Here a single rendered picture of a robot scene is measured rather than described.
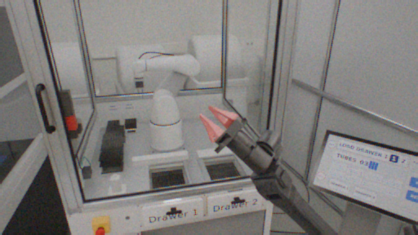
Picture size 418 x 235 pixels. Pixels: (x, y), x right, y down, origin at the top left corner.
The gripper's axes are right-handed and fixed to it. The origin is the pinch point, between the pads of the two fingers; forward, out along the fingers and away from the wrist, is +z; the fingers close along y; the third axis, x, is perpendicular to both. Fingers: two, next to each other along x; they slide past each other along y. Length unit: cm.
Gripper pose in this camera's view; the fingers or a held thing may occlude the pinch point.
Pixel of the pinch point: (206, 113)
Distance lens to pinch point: 68.2
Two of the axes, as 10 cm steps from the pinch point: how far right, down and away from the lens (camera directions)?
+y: 6.5, -6.5, 3.9
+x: 2.1, -3.4, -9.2
